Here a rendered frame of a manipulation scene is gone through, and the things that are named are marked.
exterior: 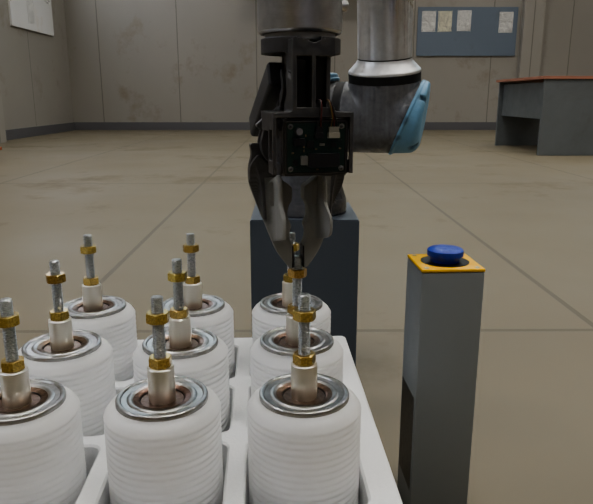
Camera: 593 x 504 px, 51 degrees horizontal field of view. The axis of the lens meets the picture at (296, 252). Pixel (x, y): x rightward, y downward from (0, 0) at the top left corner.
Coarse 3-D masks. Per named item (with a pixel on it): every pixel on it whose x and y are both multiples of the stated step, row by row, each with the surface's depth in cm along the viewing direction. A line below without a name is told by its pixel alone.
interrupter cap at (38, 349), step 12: (48, 336) 64; (84, 336) 64; (96, 336) 64; (24, 348) 61; (36, 348) 61; (48, 348) 62; (72, 348) 62; (84, 348) 61; (96, 348) 62; (36, 360) 59; (48, 360) 59; (60, 360) 59
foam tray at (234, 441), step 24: (336, 336) 84; (240, 360) 76; (120, 384) 70; (240, 384) 70; (360, 384) 70; (240, 408) 65; (240, 432) 60; (360, 432) 60; (96, 456) 58; (240, 456) 56; (360, 456) 56; (384, 456) 56; (96, 480) 52; (240, 480) 52; (360, 480) 54; (384, 480) 52
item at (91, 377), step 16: (96, 352) 61; (112, 352) 64; (32, 368) 58; (48, 368) 58; (64, 368) 58; (80, 368) 59; (96, 368) 60; (112, 368) 63; (64, 384) 58; (80, 384) 59; (96, 384) 61; (112, 384) 64; (80, 400) 60; (96, 400) 61; (96, 416) 61; (96, 432) 61
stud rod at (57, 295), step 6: (54, 264) 60; (54, 270) 60; (54, 288) 60; (60, 288) 61; (54, 294) 61; (60, 294) 61; (54, 300) 61; (60, 300) 61; (54, 306) 61; (60, 306) 61
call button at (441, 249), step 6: (432, 246) 70; (438, 246) 70; (444, 246) 70; (450, 246) 70; (456, 246) 70; (432, 252) 69; (438, 252) 68; (444, 252) 68; (450, 252) 68; (456, 252) 68; (462, 252) 69; (432, 258) 70; (438, 258) 68; (444, 258) 68; (450, 258) 68; (456, 258) 68
